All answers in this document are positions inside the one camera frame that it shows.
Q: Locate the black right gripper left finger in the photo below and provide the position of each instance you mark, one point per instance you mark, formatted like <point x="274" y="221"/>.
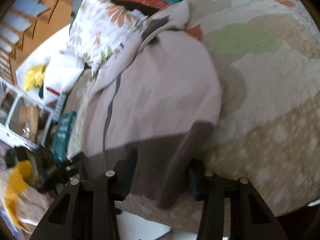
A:
<point x="85" y="209"/>

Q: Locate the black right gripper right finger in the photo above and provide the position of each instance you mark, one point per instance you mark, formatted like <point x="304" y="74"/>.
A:
<point x="251" y="218"/>

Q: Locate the white grey small garment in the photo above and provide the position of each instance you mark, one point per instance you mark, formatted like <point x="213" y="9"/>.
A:
<point x="161" y="96"/>

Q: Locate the teal cardboard box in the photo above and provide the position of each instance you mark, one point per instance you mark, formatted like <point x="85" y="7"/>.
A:
<point x="62" y="135"/>

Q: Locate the light blue flat box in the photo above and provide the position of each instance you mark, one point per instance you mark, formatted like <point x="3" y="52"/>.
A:
<point x="59" y="107"/>

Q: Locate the heart pattern quilt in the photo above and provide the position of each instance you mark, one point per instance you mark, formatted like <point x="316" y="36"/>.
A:
<point x="266" y="53"/>

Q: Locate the yellow bag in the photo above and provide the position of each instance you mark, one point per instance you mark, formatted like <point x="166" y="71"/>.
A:
<point x="34" y="77"/>

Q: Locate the white red plastic bag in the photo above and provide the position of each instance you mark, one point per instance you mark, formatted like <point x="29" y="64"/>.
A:
<point x="61" y="74"/>

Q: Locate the floral white pillow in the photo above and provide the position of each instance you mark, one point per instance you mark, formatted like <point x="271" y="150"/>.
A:
<point x="100" y="28"/>

